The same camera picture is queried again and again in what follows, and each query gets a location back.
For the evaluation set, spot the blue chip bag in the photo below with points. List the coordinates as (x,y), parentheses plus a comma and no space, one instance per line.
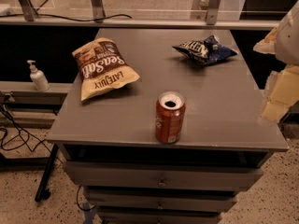
(205,52)

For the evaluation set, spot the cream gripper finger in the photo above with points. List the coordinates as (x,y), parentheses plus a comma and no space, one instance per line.
(281,93)
(267,45)

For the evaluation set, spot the brown sea salt chip bag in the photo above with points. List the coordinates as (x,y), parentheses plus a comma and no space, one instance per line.
(102,68)

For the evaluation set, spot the white pump dispenser bottle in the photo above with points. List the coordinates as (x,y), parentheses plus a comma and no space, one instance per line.
(38,77)

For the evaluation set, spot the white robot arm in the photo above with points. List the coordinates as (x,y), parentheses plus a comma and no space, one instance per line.
(287,40)

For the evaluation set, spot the grey drawer cabinet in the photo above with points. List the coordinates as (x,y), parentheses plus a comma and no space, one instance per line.
(176,146)

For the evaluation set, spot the metal window railing frame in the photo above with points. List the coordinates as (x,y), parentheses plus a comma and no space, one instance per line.
(223,14)

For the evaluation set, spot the black metal stand leg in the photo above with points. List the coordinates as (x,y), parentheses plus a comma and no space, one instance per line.
(42,192)

